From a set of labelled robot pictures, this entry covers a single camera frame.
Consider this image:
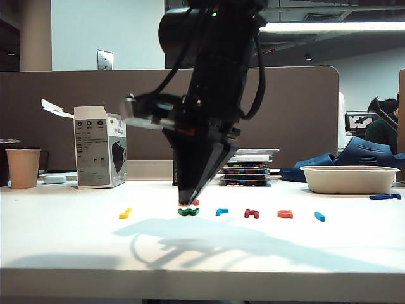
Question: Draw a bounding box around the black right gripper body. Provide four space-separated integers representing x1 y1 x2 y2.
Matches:
121 67 251 146

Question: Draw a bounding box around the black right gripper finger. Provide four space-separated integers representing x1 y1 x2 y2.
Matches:
187 134 240 204
162 128 204 204

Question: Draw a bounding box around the letter magnet tray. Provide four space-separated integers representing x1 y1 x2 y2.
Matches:
223 168 271 176
220 174 271 182
217 179 272 187
225 162 270 170

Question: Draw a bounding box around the dark blue letter magnet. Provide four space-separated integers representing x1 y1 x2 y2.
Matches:
369 193 402 201

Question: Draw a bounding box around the clear plastic case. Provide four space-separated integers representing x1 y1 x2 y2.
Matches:
232 148 280 165

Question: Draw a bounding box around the brown desk partition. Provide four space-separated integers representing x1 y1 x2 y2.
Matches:
0 66 339 172

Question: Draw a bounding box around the white grey mask box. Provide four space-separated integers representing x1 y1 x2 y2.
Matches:
40 99 128 190

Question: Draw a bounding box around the navy blue slipper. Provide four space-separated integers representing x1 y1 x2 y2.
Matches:
278 152 338 184
333 136 405 168

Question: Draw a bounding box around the white earbud case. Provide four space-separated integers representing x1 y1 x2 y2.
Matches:
43 175 68 185

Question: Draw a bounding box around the beige pulp bowl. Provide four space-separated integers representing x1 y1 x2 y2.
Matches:
299 166 401 195

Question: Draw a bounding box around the ceiling light strip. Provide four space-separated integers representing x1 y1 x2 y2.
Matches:
163 21 405 34

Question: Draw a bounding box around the computer monitor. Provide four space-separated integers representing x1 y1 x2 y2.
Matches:
344 111 377 130

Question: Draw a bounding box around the brown paper cup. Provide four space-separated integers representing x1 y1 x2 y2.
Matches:
5 149 42 190

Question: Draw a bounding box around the person in green shirt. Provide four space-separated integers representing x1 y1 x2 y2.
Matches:
363 91 399 155

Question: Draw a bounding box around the dark lidded cup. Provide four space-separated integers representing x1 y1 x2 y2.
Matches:
0 138 22 187

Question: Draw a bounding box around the brown board panel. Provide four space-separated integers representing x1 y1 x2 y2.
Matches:
396 69 405 184

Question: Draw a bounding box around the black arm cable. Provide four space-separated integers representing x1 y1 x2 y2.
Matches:
239 28 267 122

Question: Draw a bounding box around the black camera cable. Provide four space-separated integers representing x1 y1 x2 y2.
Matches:
128 6 206 99

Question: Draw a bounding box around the metal wall plate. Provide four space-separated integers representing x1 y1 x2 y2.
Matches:
97 49 115 71

